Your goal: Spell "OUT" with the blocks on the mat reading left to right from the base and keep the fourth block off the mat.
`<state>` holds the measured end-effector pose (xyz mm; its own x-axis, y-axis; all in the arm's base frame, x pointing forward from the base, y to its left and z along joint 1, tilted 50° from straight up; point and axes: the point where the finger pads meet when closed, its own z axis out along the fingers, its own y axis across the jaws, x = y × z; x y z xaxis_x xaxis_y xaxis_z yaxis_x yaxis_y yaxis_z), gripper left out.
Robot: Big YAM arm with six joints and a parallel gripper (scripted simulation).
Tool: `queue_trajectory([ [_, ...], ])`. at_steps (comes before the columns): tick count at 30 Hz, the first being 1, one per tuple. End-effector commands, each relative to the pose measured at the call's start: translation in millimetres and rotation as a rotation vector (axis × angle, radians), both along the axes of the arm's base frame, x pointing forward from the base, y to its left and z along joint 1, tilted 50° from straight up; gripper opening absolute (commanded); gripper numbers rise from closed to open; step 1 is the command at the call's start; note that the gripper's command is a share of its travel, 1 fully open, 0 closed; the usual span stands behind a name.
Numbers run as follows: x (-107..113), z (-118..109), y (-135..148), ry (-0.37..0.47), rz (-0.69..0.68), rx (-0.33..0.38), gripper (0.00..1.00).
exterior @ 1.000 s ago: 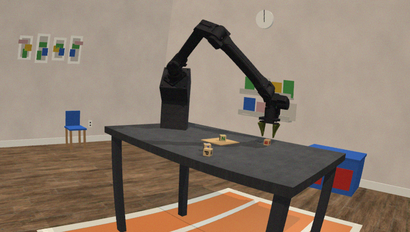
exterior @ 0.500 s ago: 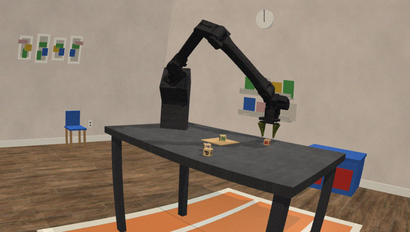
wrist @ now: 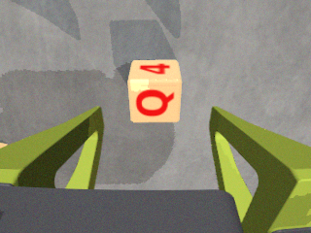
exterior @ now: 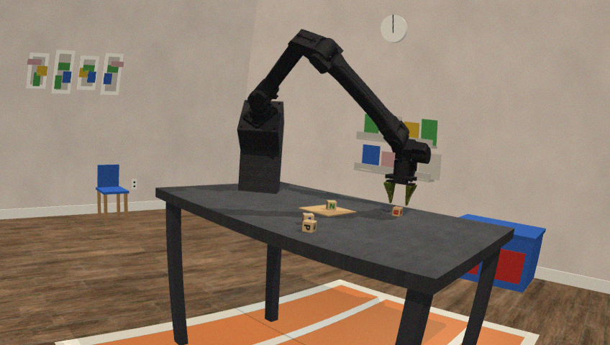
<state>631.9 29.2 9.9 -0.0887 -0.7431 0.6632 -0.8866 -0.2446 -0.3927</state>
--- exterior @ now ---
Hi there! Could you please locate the tan letter block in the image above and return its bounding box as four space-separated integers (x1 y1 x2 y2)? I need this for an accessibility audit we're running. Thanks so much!
326 200 337 211
302 219 317 233
302 213 314 222
392 206 403 217

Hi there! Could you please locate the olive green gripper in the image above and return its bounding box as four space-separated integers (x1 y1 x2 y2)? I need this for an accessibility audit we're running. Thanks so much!
384 159 417 206

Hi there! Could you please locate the tan flat mat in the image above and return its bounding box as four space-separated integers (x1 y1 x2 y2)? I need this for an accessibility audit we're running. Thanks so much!
299 205 357 217

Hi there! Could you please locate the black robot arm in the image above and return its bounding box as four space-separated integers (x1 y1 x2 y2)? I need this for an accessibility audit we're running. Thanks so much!
243 29 431 177

